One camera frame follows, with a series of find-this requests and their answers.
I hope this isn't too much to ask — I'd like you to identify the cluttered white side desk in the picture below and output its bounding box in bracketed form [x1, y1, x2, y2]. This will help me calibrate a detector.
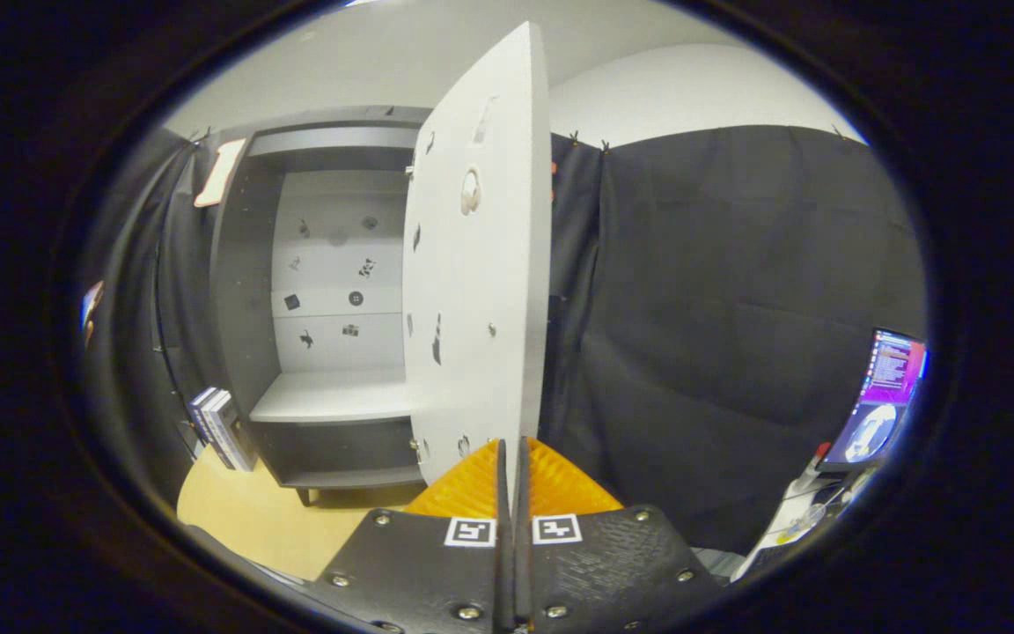
[731, 445, 882, 584]

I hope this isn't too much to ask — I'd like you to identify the black backdrop cloth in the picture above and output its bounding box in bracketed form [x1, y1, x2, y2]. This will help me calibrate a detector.
[80, 123, 929, 556]

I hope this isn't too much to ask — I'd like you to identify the dark grey cabinet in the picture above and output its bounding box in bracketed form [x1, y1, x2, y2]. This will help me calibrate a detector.
[208, 106, 437, 507]

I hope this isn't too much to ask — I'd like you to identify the computer monitor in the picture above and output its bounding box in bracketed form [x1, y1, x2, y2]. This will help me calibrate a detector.
[819, 328, 929, 472]

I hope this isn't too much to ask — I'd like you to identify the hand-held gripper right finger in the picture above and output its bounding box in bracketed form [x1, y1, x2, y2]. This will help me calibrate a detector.
[514, 436, 728, 633]

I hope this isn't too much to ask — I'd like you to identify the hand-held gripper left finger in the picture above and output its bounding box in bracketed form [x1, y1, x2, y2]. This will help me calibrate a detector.
[300, 439, 515, 633]

